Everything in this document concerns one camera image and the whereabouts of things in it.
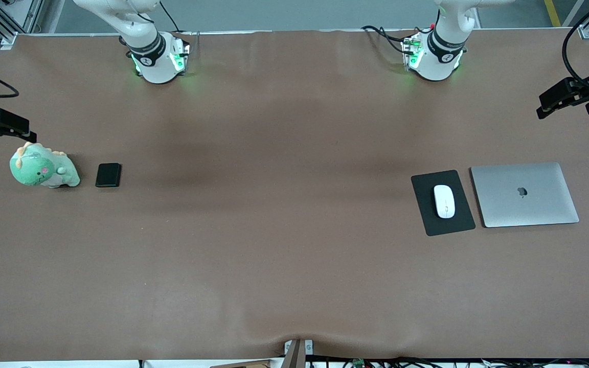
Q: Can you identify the brown table cover sheet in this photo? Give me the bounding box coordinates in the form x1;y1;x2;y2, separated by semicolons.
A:
0;28;589;361

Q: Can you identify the silver laptop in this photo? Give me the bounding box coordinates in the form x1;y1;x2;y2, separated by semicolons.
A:
470;162;580;228

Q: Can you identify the black mouse pad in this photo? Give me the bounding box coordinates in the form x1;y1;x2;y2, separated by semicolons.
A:
411;170;477;237

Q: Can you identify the black phone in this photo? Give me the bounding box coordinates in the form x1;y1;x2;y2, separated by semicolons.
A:
95;163;122;188

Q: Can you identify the green dinosaur plush toy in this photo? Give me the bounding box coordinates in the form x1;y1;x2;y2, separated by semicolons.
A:
9;141;81;189

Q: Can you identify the white computer mouse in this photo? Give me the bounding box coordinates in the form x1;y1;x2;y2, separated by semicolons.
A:
433;184;456;219

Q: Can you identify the black base power cable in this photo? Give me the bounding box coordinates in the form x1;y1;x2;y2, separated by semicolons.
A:
160;0;180;33
361;25;414;55

